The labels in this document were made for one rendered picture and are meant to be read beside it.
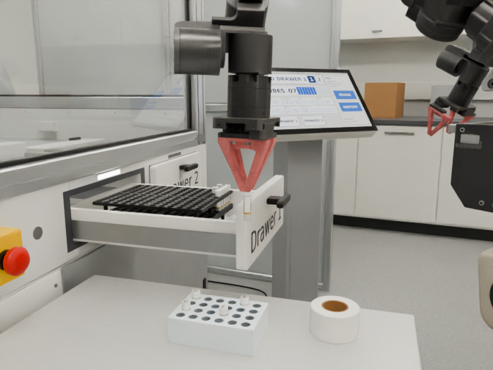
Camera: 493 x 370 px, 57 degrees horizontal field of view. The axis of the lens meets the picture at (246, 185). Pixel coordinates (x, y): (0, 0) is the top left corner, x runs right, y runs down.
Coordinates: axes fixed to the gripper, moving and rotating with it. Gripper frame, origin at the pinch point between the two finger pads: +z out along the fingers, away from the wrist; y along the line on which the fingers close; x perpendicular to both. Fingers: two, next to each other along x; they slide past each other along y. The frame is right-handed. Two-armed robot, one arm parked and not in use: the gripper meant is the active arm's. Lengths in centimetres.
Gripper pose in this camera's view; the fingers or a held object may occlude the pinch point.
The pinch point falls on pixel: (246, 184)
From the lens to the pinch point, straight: 61.9
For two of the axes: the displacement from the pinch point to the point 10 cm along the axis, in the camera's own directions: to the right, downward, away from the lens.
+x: 9.5, 0.8, -2.9
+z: -0.3, 9.8, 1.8
